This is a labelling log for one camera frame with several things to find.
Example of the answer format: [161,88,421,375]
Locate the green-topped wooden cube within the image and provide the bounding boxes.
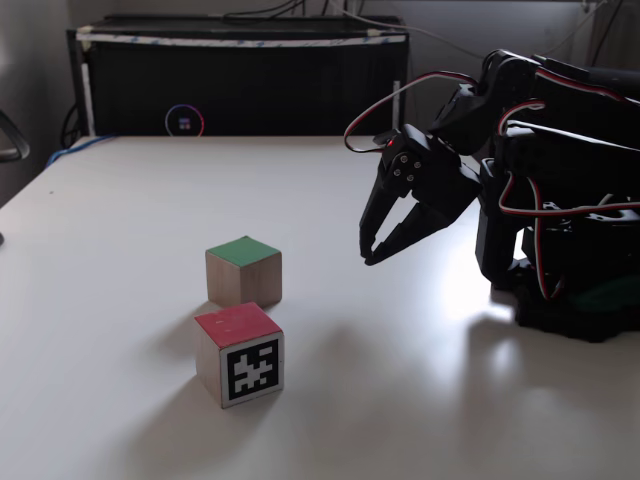
[204,235,284,309]

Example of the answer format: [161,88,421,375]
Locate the red-topped wooden cube with marker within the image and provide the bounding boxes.
[193,301,286,410]

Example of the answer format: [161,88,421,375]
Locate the black computer case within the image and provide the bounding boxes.
[66,14,412,139]

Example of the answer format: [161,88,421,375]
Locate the green base clamp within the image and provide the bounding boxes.
[569,277,640,315]

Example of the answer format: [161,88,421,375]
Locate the black chair armrest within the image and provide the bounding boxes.
[0,109,31,164]

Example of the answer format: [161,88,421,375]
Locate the red white black servo cable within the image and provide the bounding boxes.
[343,71,481,154]
[498,99,640,301]

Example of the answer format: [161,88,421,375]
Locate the thin white cable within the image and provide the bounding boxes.
[324,0,609,64]

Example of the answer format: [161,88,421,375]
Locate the black cable bundle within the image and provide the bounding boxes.
[222,0,321,25]

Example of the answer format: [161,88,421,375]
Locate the blue cable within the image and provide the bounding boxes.
[47,134,119,169]

